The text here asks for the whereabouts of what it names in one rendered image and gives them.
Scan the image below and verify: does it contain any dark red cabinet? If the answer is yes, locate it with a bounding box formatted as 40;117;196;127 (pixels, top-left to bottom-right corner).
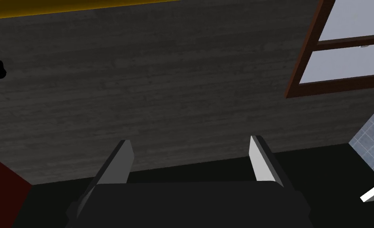
0;150;33;228

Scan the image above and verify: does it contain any brown framed window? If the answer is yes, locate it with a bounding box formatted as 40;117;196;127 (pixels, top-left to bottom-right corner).
284;0;374;99

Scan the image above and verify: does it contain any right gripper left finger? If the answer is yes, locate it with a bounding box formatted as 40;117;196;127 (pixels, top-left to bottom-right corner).
76;139;135;218

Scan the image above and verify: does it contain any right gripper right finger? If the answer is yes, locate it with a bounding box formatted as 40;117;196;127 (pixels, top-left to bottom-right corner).
249;135;285;188

